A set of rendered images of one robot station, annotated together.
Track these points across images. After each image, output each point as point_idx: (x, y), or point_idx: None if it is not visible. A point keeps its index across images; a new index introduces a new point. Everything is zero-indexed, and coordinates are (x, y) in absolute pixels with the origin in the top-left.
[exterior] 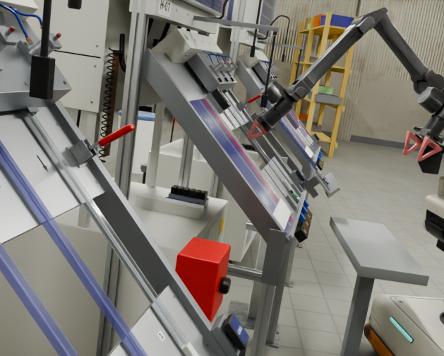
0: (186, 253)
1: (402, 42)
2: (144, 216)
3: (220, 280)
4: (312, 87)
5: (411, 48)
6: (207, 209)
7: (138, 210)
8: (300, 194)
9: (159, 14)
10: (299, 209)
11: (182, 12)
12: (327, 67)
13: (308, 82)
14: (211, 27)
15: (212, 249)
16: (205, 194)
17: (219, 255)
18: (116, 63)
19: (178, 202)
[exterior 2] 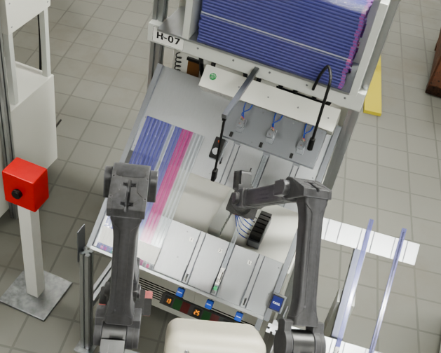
0: (16, 160)
1: (299, 253)
2: (204, 197)
3: (15, 188)
4: (245, 205)
5: (301, 272)
6: (245, 246)
7: (220, 195)
8: (245, 307)
9: (157, 42)
10: (174, 280)
11: (216, 54)
12: (258, 199)
13: (244, 196)
14: (331, 97)
15: (22, 172)
16: (249, 234)
17: (13, 173)
18: (193, 67)
19: (222, 212)
